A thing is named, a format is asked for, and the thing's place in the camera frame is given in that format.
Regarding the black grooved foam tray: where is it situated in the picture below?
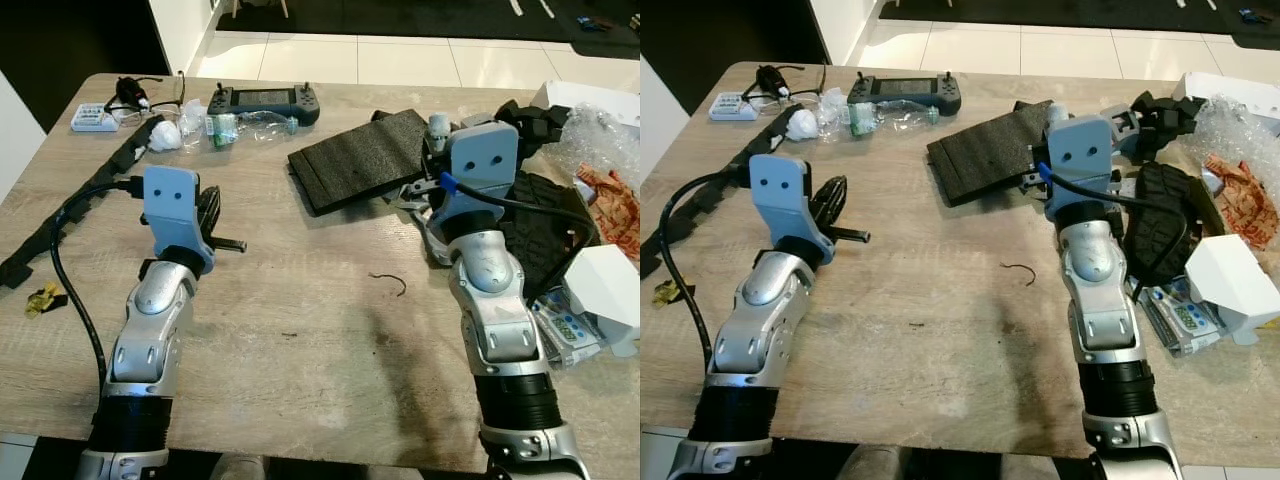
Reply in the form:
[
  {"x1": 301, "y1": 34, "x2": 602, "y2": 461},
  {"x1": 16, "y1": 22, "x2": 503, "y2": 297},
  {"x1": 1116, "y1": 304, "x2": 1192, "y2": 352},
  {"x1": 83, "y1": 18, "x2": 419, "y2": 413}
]
[
  {"x1": 500, "y1": 170, "x2": 601, "y2": 301},
  {"x1": 1125, "y1": 162, "x2": 1226, "y2": 286}
]

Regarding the black and red hand tool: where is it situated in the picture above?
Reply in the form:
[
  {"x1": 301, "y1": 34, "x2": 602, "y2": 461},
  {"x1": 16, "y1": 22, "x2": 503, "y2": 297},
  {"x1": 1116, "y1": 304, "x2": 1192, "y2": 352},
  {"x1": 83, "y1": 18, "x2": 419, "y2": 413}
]
[
  {"x1": 105, "y1": 75, "x2": 166, "y2": 113},
  {"x1": 755, "y1": 63, "x2": 803, "y2": 101}
]

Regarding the orange printed snack wrapper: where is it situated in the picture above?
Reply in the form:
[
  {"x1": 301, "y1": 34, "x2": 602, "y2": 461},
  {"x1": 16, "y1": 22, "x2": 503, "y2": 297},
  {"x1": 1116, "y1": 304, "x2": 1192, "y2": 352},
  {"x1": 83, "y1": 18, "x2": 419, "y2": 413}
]
[
  {"x1": 575, "y1": 165, "x2": 641, "y2": 263},
  {"x1": 1205, "y1": 152, "x2": 1280, "y2": 251}
]

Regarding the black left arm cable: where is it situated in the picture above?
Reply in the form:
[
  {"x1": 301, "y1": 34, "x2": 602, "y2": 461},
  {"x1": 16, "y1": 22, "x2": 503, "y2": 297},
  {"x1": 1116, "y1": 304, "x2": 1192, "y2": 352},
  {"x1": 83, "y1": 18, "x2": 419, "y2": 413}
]
[
  {"x1": 50, "y1": 175, "x2": 147, "y2": 386},
  {"x1": 660, "y1": 170, "x2": 757, "y2": 367}
]

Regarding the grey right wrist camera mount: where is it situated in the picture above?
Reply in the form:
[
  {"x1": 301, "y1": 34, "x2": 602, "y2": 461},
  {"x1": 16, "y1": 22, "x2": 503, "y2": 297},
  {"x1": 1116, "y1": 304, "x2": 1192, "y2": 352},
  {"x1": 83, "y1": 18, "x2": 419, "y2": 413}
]
[
  {"x1": 440, "y1": 122, "x2": 521, "y2": 231},
  {"x1": 1043, "y1": 115, "x2": 1116, "y2": 223}
]

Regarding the crushed clear plastic bottle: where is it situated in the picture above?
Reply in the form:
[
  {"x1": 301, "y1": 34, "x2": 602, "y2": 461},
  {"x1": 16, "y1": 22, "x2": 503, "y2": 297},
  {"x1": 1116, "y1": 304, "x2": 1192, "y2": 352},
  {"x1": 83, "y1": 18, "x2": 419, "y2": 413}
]
[
  {"x1": 845, "y1": 98, "x2": 941, "y2": 139},
  {"x1": 205, "y1": 108, "x2": 301, "y2": 149}
]

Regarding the grey robot foot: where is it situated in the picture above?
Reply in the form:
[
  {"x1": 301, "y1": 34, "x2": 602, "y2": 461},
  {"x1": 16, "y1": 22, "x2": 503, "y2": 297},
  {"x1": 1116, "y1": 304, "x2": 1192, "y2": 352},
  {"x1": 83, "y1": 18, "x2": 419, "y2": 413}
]
[
  {"x1": 205, "y1": 455, "x2": 271, "y2": 480},
  {"x1": 835, "y1": 445, "x2": 911, "y2": 480}
]

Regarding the white cabinet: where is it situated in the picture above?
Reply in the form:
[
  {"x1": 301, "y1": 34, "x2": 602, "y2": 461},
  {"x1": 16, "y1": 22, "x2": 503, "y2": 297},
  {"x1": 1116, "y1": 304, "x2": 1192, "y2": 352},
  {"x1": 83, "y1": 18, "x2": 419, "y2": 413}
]
[
  {"x1": 810, "y1": 0, "x2": 881, "y2": 66},
  {"x1": 150, "y1": 0, "x2": 216, "y2": 76}
]

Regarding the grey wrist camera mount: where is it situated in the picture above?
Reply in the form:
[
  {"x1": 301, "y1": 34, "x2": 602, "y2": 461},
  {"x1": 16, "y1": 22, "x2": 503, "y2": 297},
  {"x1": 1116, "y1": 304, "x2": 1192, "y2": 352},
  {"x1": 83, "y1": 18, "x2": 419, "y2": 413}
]
[
  {"x1": 142, "y1": 165, "x2": 216, "y2": 276},
  {"x1": 440, "y1": 122, "x2": 521, "y2": 231},
  {"x1": 750, "y1": 153, "x2": 833, "y2": 266},
  {"x1": 1043, "y1": 115, "x2": 1116, "y2": 223}
]

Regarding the white packet with blue buttons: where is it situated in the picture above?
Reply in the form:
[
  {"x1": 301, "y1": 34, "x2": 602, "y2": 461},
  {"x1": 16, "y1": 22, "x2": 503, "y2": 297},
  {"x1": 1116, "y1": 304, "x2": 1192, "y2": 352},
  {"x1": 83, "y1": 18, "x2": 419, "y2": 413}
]
[
  {"x1": 530, "y1": 290, "x2": 606, "y2": 369},
  {"x1": 1140, "y1": 280, "x2": 1221, "y2": 356}
]

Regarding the black notched foam block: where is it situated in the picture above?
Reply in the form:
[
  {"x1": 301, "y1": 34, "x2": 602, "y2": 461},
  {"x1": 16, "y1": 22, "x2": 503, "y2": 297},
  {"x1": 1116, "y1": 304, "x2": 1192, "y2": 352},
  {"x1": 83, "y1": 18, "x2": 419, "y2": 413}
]
[
  {"x1": 1130, "y1": 90, "x2": 1206, "y2": 156},
  {"x1": 495, "y1": 98, "x2": 571, "y2": 151}
]

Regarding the crumpled clear plastic wrap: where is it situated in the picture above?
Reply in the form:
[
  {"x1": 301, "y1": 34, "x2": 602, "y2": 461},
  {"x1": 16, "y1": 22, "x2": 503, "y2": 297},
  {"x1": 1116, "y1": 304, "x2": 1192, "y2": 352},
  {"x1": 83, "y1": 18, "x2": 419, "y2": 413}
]
[
  {"x1": 555, "y1": 100, "x2": 641, "y2": 191},
  {"x1": 1195, "y1": 95, "x2": 1280, "y2": 181}
]

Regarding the flat white box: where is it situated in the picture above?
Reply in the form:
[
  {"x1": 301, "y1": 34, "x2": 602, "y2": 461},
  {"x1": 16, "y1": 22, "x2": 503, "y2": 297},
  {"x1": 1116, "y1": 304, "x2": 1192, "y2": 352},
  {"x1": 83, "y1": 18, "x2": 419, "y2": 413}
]
[
  {"x1": 530, "y1": 80, "x2": 641, "y2": 126},
  {"x1": 1172, "y1": 72, "x2": 1280, "y2": 111}
]

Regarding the black ribbed foam slab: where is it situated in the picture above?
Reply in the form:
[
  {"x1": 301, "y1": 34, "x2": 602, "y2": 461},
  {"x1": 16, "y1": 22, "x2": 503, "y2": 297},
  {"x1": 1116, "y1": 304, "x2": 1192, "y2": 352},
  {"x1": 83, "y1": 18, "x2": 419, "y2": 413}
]
[
  {"x1": 927, "y1": 100, "x2": 1056, "y2": 208},
  {"x1": 288, "y1": 108, "x2": 431, "y2": 216}
]

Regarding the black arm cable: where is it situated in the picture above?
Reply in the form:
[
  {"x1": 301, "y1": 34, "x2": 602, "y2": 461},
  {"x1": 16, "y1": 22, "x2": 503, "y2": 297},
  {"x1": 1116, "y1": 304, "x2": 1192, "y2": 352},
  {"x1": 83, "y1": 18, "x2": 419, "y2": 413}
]
[
  {"x1": 660, "y1": 170, "x2": 757, "y2": 367},
  {"x1": 50, "y1": 175, "x2": 147, "y2": 386},
  {"x1": 1040, "y1": 165, "x2": 1193, "y2": 293},
  {"x1": 440, "y1": 173, "x2": 593, "y2": 236}
]

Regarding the white folded carton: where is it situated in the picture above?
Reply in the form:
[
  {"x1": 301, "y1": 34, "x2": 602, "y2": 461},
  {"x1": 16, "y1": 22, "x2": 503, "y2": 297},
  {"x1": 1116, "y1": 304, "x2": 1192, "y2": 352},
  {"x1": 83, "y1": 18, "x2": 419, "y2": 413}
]
[
  {"x1": 1185, "y1": 235, "x2": 1280, "y2": 346},
  {"x1": 563, "y1": 243, "x2": 641, "y2": 358}
]

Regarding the dark handheld controller with screen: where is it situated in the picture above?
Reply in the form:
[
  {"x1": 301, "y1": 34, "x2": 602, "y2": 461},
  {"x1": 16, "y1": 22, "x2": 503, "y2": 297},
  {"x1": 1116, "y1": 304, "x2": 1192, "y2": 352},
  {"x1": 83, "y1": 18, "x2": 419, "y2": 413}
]
[
  {"x1": 847, "y1": 73, "x2": 963, "y2": 118},
  {"x1": 207, "y1": 83, "x2": 321, "y2": 128}
]

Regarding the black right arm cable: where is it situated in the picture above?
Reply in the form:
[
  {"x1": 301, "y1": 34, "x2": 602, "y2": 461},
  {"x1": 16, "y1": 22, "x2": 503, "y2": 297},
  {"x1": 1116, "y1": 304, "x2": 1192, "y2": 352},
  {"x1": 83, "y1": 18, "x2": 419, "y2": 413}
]
[
  {"x1": 440, "y1": 173, "x2": 593, "y2": 236},
  {"x1": 1040, "y1": 165, "x2": 1193, "y2": 293}
]

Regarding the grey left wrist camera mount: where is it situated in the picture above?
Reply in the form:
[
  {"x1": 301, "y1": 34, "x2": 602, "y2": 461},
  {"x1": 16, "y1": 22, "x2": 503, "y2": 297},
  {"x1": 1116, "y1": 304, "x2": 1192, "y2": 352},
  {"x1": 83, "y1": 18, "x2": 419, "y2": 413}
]
[
  {"x1": 142, "y1": 165, "x2": 216, "y2": 276},
  {"x1": 750, "y1": 153, "x2": 833, "y2": 266}
]

